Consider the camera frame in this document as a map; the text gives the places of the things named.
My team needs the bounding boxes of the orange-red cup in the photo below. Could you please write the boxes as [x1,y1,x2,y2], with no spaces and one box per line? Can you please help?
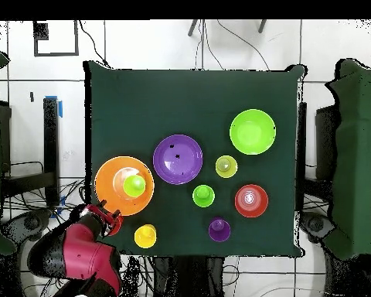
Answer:
[106,213,125,237]

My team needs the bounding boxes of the light green tapered cup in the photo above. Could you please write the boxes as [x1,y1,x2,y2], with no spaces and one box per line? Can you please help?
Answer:
[122,175,147,198]

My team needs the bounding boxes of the large yellow-orange bowl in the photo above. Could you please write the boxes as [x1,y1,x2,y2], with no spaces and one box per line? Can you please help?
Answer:
[94,155,155,217]

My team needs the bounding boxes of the yellow-orange stepped cup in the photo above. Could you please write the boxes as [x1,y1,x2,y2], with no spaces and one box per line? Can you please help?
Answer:
[133,224,158,249]

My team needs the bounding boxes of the dark office chair base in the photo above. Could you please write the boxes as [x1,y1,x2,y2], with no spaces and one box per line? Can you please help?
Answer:
[1,209,55,248]

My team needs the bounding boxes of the purple bowl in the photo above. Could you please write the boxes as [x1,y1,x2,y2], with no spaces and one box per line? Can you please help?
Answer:
[152,134,204,186]

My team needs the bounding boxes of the black stand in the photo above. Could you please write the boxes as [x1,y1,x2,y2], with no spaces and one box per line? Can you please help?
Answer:
[0,96,61,207]

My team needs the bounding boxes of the green stepped cup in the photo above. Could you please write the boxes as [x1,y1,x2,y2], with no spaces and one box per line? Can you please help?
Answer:
[192,184,216,209]

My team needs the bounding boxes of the dark green tablecloth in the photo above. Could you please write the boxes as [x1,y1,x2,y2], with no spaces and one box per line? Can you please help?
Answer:
[84,60,307,259]

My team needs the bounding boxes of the blue tape strip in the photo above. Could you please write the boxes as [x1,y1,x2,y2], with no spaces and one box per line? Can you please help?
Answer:
[44,94,63,118]

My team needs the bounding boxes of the purple cup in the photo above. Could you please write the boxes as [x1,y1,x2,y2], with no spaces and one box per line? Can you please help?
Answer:
[208,217,232,243]

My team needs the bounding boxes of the yellow tapered cup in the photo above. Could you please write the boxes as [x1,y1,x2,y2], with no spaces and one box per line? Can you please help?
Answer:
[215,155,239,179]

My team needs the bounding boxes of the orange-red bowl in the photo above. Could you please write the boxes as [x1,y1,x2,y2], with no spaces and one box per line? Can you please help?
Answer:
[233,183,269,219]

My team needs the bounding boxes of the green bowl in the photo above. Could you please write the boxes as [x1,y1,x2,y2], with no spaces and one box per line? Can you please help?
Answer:
[229,108,277,155]

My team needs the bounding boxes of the grey office chair base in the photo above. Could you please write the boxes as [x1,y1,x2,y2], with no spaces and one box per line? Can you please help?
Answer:
[298,211,336,244]

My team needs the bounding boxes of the black box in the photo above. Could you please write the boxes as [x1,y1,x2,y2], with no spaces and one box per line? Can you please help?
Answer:
[315,104,339,182]

